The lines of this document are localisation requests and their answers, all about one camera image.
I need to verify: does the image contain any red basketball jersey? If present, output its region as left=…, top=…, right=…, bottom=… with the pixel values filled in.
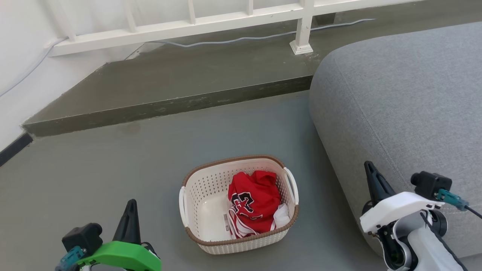
left=223, top=170, right=290, bottom=239

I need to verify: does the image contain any grey fabric sofa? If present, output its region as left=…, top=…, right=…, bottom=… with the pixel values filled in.
left=309, top=21, right=482, bottom=260

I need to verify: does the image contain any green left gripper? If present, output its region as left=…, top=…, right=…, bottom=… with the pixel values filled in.
left=76, top=199, right=162, bottom=271

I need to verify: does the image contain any black wall baseboard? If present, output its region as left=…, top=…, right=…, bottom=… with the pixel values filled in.
left=0, top=132, right=34, bottom=166

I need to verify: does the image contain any white metal railing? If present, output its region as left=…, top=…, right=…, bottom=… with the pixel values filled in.
left=47, top=0, right=428, bottom=57

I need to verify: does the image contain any raised concrete step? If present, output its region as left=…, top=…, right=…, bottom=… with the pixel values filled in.
left=21, top=0, right=482, bottom=137

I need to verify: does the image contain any thin grey cable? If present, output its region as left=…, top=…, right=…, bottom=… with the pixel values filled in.
left=0, top=18, right=377, bottom=97

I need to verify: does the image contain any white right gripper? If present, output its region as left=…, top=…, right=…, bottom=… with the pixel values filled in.
left=359, top=161, right=445, bottom=234

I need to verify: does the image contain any white perforated plastic laundry basket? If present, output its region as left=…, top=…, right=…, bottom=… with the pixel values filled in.
left=178, top=155, right=300, bottom=255

